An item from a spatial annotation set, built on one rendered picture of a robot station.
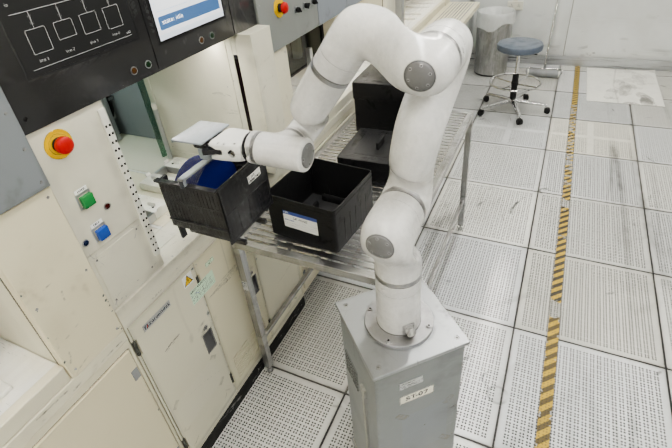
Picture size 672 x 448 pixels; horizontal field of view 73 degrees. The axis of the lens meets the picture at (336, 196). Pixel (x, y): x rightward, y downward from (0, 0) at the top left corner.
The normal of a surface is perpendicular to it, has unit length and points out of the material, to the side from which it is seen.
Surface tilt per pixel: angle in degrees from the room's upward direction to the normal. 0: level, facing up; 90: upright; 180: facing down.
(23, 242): 90
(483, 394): 0
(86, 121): 90
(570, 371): 0
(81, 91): 90
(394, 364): 0
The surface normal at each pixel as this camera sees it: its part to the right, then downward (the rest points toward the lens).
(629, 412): -0.08, -0.83
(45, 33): 0.91, 0.17
